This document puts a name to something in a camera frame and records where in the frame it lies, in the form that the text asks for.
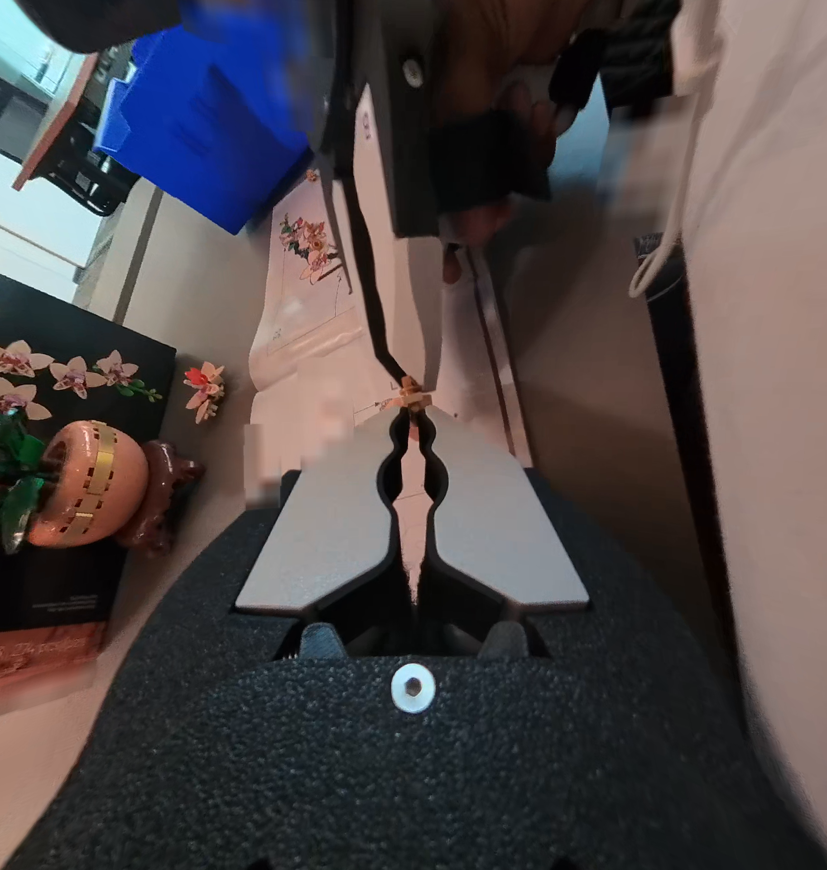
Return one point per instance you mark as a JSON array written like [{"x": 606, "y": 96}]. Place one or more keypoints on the toy brick instruction booklet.
[{"x": 305, "y": 285}]

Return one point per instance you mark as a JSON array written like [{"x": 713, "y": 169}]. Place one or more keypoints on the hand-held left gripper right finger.
[{"x": 502, "y": 544}]

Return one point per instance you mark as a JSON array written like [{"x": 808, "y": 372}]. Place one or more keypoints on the brown-edged table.
[{"x": 57, "y": 119}]

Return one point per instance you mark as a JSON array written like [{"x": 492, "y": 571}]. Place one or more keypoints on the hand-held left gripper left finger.
[{"x": 325, "y": 544}]

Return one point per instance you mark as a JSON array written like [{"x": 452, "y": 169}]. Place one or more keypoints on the black flower-print toy box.
[{"x": 46, "y": 306}]

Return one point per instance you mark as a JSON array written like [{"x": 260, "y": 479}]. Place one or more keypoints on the person's right hand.
[{"x": 495, "y": 54}]

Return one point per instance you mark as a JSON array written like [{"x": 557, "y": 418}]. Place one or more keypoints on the toy brick plant pot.
[{"x": 80, "y": 476}]

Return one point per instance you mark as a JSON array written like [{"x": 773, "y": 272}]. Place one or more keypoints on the dark cabinet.
[{"x": 12, "y": 115}]

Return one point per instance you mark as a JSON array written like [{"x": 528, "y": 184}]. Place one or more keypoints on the beige desk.
[{"x": 203, "y": 306}]

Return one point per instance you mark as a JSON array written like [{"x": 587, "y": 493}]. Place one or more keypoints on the person's pale clothing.
[{"x": 780, "y": 340}]

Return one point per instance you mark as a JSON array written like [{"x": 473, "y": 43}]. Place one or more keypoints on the toy brick flower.
[{"x": 206, "y": 391}]

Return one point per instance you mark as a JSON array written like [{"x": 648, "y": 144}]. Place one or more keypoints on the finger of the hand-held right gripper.
[
  {"x": 374, "y": 312},
  {"x": 413, "y": 306}
]

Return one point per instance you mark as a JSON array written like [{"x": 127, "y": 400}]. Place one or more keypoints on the blue plastic bin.
[{"x": 203, "y": 149}]

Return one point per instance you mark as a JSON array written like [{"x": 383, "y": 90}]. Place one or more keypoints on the small tan toy brick piece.
[{"x": 412, "y": 393}]

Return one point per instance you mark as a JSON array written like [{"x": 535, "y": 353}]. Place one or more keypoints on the black chair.
[{"x": 87, "y": 170}]

